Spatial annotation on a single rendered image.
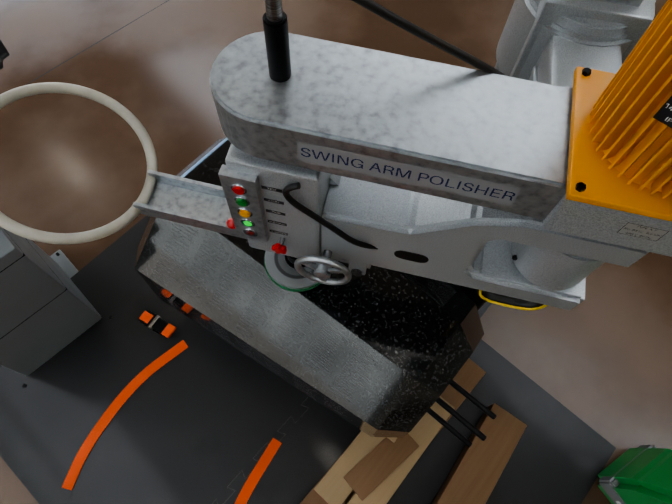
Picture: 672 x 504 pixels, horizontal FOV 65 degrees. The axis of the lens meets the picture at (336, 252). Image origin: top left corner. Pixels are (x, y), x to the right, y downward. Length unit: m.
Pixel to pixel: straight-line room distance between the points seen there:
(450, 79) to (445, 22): 2.72
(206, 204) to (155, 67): 2.02
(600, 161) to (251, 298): 1.21
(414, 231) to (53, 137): 2.55
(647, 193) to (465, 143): 0.30
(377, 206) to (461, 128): 0.32
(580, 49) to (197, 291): 1.40
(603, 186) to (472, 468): 1.66
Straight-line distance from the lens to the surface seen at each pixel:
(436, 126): 0.97
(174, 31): 3.71
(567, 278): 1.32
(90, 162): 3.22
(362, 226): 1.20
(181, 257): 1.97
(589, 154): 0.99
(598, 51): 1.54
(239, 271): 1.83
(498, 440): 2.46
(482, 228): 1.13
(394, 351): 1.68
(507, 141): 0.98
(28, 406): 2.79
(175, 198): 1.63
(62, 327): 2.64
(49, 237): 1.58
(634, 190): 0.99
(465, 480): 2.41
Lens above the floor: 2.46
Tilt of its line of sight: 65 degrees down
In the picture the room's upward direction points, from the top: 4 degrees clockwise
